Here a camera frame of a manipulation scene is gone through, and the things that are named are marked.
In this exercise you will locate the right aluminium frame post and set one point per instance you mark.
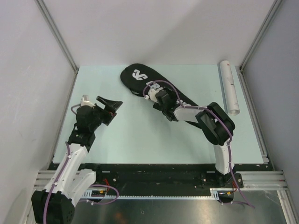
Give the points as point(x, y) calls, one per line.
point(274, 9)

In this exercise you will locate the white slotted cable duct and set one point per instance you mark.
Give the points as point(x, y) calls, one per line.
point(156, 194)

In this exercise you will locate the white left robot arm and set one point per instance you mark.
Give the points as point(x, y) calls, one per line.
point(56, 202)

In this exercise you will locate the white shuttlecock tube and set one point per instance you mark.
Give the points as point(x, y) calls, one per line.
point(229, 88)

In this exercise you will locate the aluminium frame post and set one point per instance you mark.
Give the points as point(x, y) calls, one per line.
point(56, 33)
point(274, 9)

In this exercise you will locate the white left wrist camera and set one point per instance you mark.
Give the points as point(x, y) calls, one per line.
point(85, 101)

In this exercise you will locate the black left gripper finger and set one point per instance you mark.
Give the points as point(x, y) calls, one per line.
point(104, 101)
point(112, 106)

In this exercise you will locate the black Crossway racket bag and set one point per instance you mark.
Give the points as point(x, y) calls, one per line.
point(139, 79)

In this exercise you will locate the aluminium frame rail right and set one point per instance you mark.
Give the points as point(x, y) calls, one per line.
point(266, 178)

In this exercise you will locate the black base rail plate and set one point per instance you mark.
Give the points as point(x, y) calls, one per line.
point(152, 176)

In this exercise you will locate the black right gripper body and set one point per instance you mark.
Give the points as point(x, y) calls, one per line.
point(173, 95)

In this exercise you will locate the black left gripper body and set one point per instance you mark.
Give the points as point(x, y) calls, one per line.
point(104, 115)

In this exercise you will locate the left aluminium frame post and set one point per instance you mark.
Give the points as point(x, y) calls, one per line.
point(56, 33)

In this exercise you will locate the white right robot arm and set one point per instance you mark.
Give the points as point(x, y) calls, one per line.
point(215, 124)

